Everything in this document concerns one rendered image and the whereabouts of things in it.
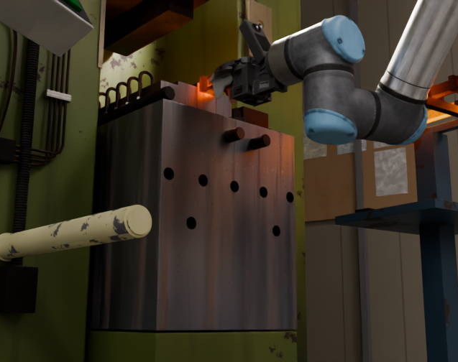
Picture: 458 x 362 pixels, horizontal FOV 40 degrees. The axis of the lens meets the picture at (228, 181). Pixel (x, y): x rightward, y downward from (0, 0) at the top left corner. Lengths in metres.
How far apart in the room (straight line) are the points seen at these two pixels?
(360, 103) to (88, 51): 0.62
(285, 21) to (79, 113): 0.78
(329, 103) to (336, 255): 3.18
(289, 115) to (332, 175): 2.51
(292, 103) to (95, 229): 1.03
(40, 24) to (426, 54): 0.64
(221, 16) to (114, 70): 0.35
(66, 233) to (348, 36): 0.58
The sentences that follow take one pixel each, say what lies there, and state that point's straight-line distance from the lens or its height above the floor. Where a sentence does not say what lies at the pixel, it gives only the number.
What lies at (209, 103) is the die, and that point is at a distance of 1.40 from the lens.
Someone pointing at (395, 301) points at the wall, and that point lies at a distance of 4.05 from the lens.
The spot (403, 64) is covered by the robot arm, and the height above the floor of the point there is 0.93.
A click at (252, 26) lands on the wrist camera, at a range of 1.31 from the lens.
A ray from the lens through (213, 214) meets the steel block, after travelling 1.27.
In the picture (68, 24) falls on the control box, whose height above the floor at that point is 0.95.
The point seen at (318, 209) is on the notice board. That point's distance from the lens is 4.29.
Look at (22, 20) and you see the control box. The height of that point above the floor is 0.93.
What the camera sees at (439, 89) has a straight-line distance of 1.52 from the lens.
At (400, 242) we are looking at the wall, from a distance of 4.06.
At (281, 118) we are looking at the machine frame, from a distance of 1.77.
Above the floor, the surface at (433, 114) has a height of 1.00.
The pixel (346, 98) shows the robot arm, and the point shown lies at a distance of 1.10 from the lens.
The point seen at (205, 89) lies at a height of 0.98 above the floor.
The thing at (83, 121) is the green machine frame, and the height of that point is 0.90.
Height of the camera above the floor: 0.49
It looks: 13 degrees up
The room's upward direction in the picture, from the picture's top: straight up
